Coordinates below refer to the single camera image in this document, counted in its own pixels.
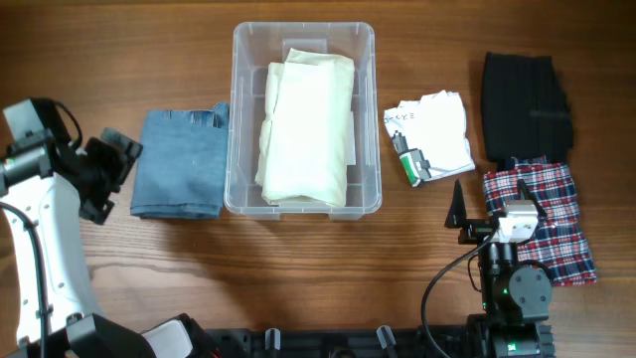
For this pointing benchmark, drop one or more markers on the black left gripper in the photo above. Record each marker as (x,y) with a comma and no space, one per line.
(94,203)

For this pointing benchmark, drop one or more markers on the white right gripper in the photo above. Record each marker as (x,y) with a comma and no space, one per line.
(457,217)

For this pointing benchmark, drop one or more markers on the blue jeans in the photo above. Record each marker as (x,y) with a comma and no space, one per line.
(181,171)

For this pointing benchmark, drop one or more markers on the cream cloth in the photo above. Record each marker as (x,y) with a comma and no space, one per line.
(305,137)

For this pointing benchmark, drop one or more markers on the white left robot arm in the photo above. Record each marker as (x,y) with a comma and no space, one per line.
(47,187)

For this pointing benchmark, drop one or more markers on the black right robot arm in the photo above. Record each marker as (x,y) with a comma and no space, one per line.
(516,294)

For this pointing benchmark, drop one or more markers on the red plaid folded shirt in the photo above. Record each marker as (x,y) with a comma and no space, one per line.
(559,242)

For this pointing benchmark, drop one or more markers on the white printed t-shirt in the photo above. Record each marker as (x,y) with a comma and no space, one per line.
(429,136)

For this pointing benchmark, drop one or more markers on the black folded garment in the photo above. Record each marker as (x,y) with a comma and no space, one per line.
(525,111)

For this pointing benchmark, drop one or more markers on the clear plastic storage bin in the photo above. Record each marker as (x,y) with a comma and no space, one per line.
(255,46)

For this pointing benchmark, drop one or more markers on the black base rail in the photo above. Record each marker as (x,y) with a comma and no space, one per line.
(454,341)

